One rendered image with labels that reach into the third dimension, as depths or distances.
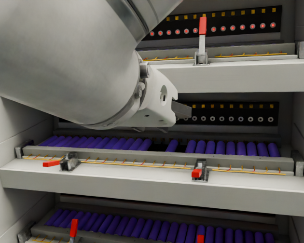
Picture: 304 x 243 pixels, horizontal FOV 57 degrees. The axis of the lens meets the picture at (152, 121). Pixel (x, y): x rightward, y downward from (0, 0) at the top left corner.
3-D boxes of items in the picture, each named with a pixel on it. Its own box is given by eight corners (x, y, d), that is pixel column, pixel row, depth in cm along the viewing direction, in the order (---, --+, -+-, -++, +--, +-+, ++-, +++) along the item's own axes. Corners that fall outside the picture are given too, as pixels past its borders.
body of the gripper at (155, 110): (159, 42, 25) (181, 83, 35) (59, 48, 28) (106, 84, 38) (154, 125, 23) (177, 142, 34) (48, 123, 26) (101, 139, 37)
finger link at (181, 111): (203, 102, 32) (182, 112, 37) (137, 92, 30) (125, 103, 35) (202, 113, 32) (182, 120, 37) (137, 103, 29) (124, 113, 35)
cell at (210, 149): (215, 148, 61) (213, 162, 55) (207, 148, 62) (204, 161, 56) (215, 141, 61) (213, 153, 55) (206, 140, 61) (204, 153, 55)
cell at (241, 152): (245, 149, 59) (246, 163, 54) (236, 149, 60) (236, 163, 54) (245, 141, 59) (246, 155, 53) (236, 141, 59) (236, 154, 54)
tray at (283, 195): (313, 218, 45) (320, 164, 42) (2, 187, 61) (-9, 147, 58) (290, 161, 63) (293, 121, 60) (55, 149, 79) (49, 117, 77)
